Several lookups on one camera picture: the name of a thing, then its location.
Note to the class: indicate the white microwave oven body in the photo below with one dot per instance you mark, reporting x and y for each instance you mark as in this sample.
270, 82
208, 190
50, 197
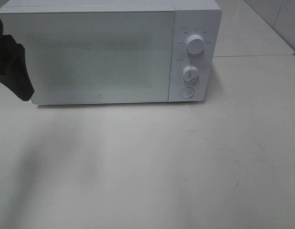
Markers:
190, 17

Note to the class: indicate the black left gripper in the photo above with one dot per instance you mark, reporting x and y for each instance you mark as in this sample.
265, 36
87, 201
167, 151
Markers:
12, 71

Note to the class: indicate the white timer knob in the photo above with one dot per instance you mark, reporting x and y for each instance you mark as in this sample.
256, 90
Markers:
190, 73

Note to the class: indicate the round white door button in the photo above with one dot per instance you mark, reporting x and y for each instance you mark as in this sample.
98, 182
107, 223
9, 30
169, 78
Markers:
187, 93

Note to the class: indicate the white microwave door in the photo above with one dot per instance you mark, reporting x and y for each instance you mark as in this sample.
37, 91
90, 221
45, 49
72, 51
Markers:
81, 58

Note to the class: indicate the upper white round knob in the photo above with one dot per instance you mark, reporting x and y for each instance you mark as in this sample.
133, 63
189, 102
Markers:
195, 44

